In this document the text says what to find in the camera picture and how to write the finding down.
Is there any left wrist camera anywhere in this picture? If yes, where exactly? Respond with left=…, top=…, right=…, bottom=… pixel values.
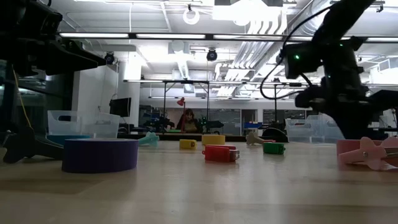
left=17, top=4, right=64, bottom=35

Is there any blue box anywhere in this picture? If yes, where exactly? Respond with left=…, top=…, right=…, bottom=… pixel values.
left=243, top=121, right=263, bottom=130

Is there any red desk lamp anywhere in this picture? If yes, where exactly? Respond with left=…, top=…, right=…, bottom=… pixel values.
left=176, top=96, right=187, bottom=132

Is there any person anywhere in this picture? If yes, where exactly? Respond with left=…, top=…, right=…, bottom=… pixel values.
left=175, top=108, right=200, bottom=134

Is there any long ceiling light bar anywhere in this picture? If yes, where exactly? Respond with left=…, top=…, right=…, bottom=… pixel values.
left=58, top=32, right=398, bottom=44

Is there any black monitor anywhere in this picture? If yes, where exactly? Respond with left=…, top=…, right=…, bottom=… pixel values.
left=109, top=97, right=132, bottom=118

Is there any yellow cable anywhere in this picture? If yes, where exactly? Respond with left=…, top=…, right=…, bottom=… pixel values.
left=12, top=67, right=34, bottom=130

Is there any yellow tape roll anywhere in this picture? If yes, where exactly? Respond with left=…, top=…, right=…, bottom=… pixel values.
left=201, top=134, right=226, bottom=146

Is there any purple tape roll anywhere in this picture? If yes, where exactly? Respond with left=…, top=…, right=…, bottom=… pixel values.
left=61, top=138, right=139, bottom=174

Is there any black dome-shaped object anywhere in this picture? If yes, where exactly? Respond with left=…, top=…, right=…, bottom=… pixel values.
left=262, top=126, right=289, bottom=143

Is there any silver ventilation duct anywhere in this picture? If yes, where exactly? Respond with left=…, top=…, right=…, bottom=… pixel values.
left=214, top=0, right=312, bottom=97

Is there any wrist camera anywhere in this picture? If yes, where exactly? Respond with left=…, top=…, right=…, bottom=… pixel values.
left=17, top=4, right=64, bottom=35
left=283, top=42, right=323, bottom=80

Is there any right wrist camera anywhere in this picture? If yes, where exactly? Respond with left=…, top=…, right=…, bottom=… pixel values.
left=283, top=42, right=323, bottom=80

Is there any clear plastic bin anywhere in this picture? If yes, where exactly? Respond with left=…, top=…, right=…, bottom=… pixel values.
left=285, top=114, right=345, bottom=144
left=47, top=110, right=121, bottom=139

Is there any light blue tape roll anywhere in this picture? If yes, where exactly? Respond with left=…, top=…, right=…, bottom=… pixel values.
left=46, top=134, right=91, bottom=146

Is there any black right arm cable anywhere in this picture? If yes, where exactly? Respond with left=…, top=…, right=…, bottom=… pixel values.
left=260, top=4, right=330, bottom=101

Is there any black background station frame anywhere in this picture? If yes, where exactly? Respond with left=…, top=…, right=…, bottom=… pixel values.
left=242, top=81, right=321, bottom=125
left=123, top=79, right=211, bottom=133

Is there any green mini stapler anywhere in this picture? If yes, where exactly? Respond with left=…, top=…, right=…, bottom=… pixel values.
left=262, top=142, right=286, bottom=156

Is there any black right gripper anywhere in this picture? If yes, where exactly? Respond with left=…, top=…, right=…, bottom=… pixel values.
left=295, top=37, right=398, bottom=139

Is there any white ceiling ring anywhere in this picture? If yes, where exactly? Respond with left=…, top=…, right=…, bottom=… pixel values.
left=182, top=7, right=200, bottom=26

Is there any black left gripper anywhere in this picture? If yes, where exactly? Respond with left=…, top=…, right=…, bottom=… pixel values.
left=18, top=32, right=107, bottom=77

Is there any yellow mini stapler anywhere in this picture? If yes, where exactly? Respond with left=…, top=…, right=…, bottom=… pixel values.
left=179, top=139, right=198, bottom=151

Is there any silver pink binder clip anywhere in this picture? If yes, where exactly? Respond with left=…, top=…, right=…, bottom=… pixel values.
left=336, top=136, right=398, bottom=171

